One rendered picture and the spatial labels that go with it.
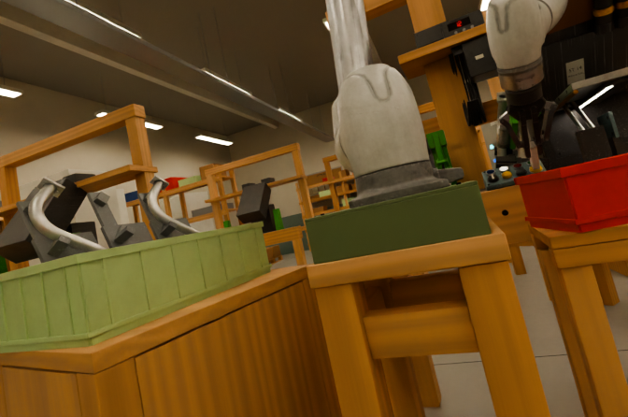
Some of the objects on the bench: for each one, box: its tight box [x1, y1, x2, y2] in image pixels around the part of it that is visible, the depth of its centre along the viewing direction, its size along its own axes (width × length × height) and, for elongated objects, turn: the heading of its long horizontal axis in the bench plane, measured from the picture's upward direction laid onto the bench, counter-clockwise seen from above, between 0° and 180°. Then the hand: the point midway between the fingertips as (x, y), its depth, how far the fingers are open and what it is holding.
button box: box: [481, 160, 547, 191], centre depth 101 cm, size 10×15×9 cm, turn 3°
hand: (534, 155), depth 94 cm, fingers closed
